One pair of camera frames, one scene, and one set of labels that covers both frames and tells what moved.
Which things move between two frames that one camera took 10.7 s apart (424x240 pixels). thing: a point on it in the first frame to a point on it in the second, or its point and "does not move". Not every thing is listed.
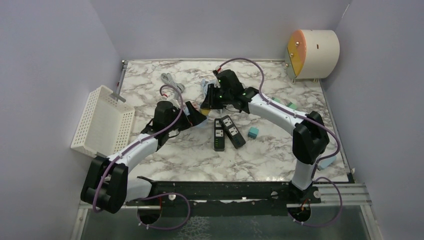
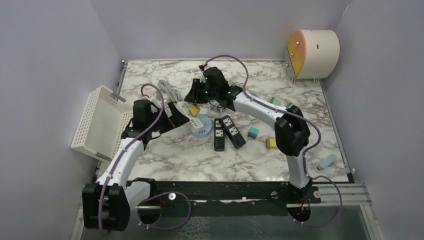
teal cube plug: x=253 y=132 does not move
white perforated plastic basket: x=105 y=125 does not move
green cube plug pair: x=291 y=105 does not move
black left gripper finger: x=196 y=117 to x=177 y=119
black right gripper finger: x=210 y=99 to x=196 y=94
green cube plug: x=276 y=99 does not move
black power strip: x=232 y=132 does not move
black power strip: x=219 y=135 does not move
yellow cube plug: x=205 y=112 to x=271 y=143
